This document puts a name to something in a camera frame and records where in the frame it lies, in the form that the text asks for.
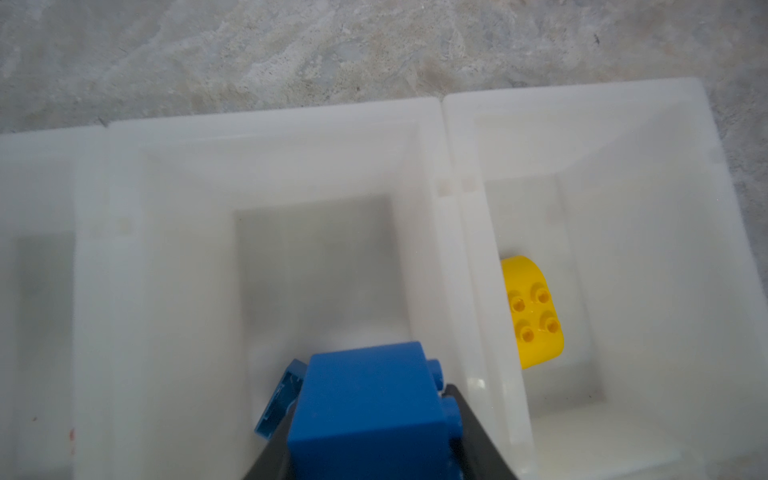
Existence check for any yellow rounded lego brick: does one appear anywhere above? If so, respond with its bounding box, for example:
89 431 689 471
501 256 565 369

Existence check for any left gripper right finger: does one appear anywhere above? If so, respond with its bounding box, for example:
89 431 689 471
442 384 518 480

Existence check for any blue lego brick tall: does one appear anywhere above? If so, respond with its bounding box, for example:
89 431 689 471
287 341 463 479

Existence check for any white bin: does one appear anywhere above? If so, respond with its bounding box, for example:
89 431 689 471
71 97 535 480
1 127 108 479
443 78 767 479

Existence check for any left white bin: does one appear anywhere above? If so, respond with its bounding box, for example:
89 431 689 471
1 127 108 479

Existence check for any right white bin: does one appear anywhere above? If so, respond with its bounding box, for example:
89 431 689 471
443 78 767 479

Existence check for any middle white bin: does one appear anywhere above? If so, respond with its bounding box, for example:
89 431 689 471
71 97 535 480

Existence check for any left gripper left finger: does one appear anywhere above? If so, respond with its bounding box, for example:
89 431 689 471
243 413 296 480

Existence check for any blue square lego brick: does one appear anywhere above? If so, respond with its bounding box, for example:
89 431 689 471
254 359 307 440

